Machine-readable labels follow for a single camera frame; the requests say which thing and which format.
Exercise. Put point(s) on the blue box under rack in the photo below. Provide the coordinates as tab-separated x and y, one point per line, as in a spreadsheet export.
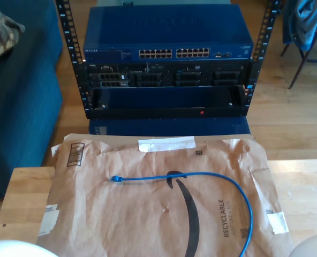
169	127

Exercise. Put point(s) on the long white tape strip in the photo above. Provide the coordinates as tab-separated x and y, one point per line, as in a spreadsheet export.
166	144

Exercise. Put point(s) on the black rack server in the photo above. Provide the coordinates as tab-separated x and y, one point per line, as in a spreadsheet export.
169	70

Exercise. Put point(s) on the brown paper mailer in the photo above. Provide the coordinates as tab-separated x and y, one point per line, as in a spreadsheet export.
121	214

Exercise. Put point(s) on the blue sofa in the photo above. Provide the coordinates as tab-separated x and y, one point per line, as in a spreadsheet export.
22	107

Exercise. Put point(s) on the white shipping label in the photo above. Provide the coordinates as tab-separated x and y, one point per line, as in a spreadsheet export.
48	219

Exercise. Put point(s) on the short white tape piece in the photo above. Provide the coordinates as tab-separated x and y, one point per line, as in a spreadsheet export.
277	222

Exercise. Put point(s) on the dark metal chair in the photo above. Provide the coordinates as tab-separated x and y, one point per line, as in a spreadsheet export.
299	68

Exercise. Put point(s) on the blue-grey jacket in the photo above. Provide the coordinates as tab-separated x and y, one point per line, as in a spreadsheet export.
303	24

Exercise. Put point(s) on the camouflage cloth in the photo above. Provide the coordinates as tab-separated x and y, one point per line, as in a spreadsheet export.
0	34

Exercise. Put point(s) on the blue network switch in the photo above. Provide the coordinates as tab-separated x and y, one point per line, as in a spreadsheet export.
161	26

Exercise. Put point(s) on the black perforated rack post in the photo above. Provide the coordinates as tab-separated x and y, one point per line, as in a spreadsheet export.
265	32
70	32

